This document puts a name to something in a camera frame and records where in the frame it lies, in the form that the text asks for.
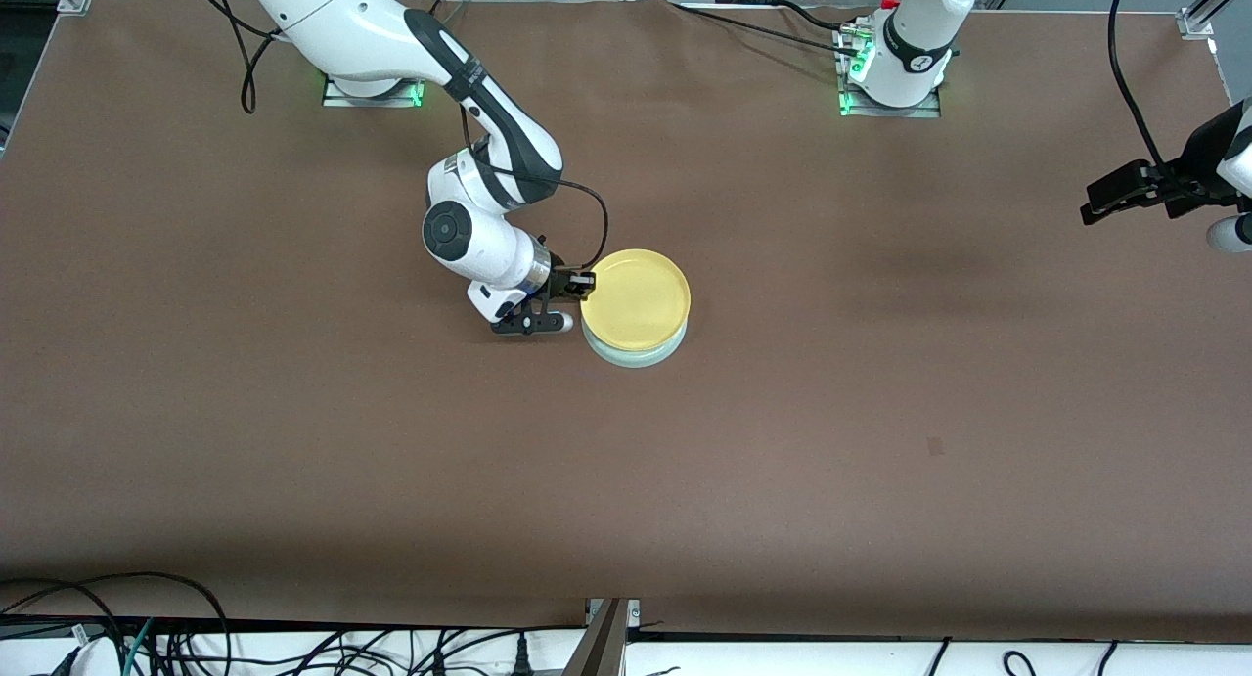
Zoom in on large black cable loop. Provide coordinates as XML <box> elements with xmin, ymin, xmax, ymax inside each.
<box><xmin>0</xmin><ymin>571</ymin><xmax>232</xmax><ymax>676</ymax></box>

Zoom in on green cable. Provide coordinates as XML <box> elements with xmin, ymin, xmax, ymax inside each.
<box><xmin>121</xmin><ymin>617</ymin><xmax>157</xmax><ymax>676</ymax></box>

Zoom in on white plug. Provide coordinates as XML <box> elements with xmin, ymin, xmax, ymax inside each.
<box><xmin>57</xmin><ymin>637</ymin><xmax>120</xmax><ymax>676</ymax></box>

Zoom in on black hanging cable loop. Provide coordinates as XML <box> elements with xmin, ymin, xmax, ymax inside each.
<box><xmin>180</xmin><ymin>0</ymin><xmax>287</xmax><ymax>115</ymax></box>

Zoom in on long black base cable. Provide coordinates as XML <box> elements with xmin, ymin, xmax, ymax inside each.
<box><xmin>671</xmin><ymin>1</ymin><xmax>862</xmax><ymax>59</ymax></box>

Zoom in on aluminium frame corner profile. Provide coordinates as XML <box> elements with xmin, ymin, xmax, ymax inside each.
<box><xmin>1177</xmin><ymin>0</ymin><xmax>1252</xmax><ymax>41</ymax></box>

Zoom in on yellow round plate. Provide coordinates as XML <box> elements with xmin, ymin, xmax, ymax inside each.
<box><xmin>580</xmin><ymin>248</ymin><xmax>692</xmax><ymax>352</ymax></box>

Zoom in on pale green round plate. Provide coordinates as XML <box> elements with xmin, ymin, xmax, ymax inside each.
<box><xmin>582</xmin><ymin>309</ymin><xmax>690</xmax><ymax>370</ymax></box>

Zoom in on metal base plate of left arm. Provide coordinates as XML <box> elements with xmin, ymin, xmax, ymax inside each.
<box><xmin>835</xmin><ymin>21</ymin><xmax>943</xmax><ymax>120</ymax></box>

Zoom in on tangled black cable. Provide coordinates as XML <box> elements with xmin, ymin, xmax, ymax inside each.
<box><xmin>235</xmin><ymin>629</ymin><xmax>510</xmax><ymax>676</ymax></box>

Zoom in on short black base cable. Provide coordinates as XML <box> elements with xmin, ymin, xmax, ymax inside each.
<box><xmin>775</xmin><ymin>0</ymin><xmax>864</xmax><ymax>31</ymax></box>

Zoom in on grey metal frame post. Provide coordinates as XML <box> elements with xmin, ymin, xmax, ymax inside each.
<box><xmin>575</xmin><ymin>598</ymin><xmax>643</xmax><ymax>676</ymax></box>

